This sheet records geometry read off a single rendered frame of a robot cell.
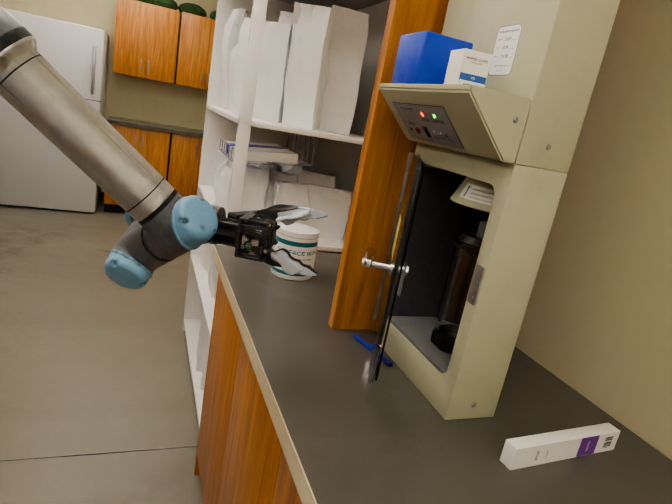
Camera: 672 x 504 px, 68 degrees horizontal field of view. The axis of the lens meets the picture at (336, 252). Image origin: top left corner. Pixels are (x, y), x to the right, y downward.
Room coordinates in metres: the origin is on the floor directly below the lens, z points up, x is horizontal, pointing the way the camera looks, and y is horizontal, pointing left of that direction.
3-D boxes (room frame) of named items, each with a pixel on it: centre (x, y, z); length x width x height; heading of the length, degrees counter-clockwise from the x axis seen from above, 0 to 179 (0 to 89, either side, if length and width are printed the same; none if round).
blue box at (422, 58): (0.99, -0.11, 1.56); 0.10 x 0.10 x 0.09; 23
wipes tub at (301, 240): (1.46, 0.12, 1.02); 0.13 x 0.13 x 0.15
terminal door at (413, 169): (0.93, -0.11, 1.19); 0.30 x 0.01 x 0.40; 176
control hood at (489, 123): (0.93, -0.14, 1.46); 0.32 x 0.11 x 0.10; 23
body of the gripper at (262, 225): (0.87, 0.17, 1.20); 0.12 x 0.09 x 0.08; 86
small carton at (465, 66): (0.88, -0.16, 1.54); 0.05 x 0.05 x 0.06; 17
